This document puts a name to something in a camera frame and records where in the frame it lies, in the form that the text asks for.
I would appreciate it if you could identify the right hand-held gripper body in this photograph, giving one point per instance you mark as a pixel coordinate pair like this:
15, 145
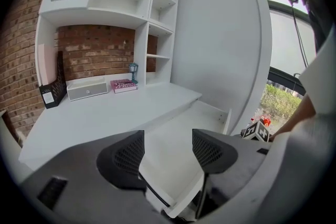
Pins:
257, 131

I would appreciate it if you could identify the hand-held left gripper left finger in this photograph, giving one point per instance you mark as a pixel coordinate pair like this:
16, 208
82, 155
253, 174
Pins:
78, 178

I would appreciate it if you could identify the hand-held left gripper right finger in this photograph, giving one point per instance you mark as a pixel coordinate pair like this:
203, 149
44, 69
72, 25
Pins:
225, 160

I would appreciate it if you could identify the white desk drawer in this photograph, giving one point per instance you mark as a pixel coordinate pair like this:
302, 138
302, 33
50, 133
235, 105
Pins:
173, 139

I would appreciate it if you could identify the person's right forearm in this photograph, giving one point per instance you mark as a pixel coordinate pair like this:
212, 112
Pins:
299, 115

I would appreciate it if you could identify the white desk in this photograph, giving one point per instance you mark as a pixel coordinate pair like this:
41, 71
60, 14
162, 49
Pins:
118, 112

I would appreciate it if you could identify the red packet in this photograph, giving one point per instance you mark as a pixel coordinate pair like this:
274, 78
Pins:
267, 120

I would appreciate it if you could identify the white box speaker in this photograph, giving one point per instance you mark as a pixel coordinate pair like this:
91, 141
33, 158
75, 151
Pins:
86, 90

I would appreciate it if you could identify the black mesh file holder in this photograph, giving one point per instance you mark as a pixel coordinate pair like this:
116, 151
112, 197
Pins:
53, 91

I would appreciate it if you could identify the black-framed window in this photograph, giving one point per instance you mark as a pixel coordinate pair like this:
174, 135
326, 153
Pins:
286, 42

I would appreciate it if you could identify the pink book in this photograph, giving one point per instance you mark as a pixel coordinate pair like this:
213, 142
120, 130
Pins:
123, 85

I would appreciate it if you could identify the pink folder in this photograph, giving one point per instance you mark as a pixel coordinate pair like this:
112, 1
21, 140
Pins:
46, 65

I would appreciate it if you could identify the small blue lantern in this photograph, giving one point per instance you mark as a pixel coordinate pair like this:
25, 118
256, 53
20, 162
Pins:
133, 70

